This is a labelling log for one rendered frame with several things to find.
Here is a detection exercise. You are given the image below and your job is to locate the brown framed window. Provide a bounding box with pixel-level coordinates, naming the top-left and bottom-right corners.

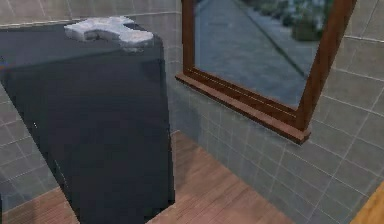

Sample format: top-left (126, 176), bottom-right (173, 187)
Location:
top-left (175, 0), bottom-right (358, 146)

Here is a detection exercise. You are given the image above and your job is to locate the light wooden furniture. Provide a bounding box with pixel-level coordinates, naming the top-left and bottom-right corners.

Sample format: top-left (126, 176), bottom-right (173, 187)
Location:
top-left (349, 181), bottom-right (384, 224)

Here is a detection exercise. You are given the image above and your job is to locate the black cabinet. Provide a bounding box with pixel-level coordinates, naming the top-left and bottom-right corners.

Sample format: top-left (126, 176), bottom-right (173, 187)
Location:
top-left (0, 20), bottom-right (176, 224)

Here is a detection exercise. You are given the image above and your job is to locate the white crumpled cloth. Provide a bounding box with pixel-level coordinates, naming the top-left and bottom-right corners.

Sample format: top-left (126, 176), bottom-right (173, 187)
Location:
top-left (63, 15), bottom-right (155, 48)

